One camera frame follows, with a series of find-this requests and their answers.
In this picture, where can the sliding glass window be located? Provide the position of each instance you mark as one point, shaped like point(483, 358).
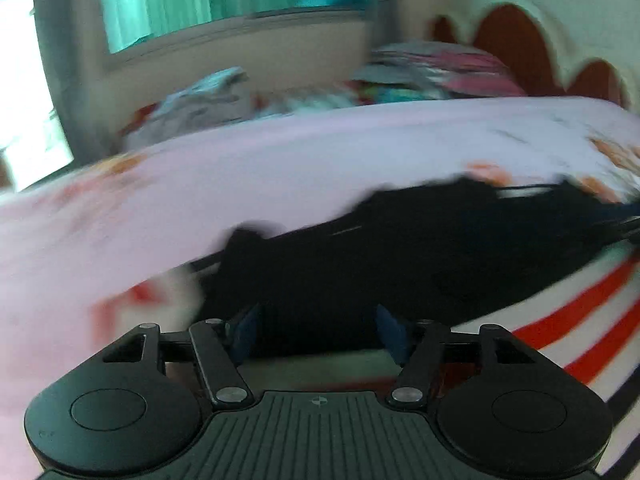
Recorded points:
point(175, 0)

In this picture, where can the red and white headboard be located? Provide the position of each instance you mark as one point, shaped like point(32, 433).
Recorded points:
point(505, 40)

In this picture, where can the striped cushion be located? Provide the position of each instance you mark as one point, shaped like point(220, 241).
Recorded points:
point(310, 100)

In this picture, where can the pile of grey clothes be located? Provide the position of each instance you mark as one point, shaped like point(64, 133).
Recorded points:
point(200, 100)

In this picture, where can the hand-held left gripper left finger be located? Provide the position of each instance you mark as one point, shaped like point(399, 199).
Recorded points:
point(246, 332)

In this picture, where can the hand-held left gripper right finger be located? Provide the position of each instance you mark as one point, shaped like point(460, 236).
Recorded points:
point(391, 335)

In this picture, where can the black garment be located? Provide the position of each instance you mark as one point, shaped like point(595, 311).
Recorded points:
point(375, 260)

